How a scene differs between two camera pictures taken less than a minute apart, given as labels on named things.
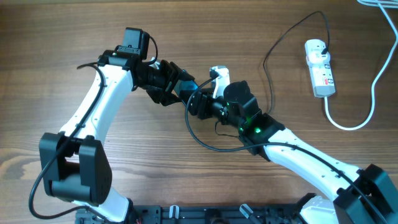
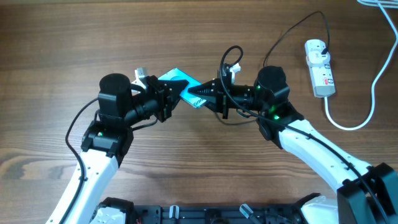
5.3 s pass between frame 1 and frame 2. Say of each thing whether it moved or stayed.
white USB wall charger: stayed
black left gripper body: moved
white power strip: stayed
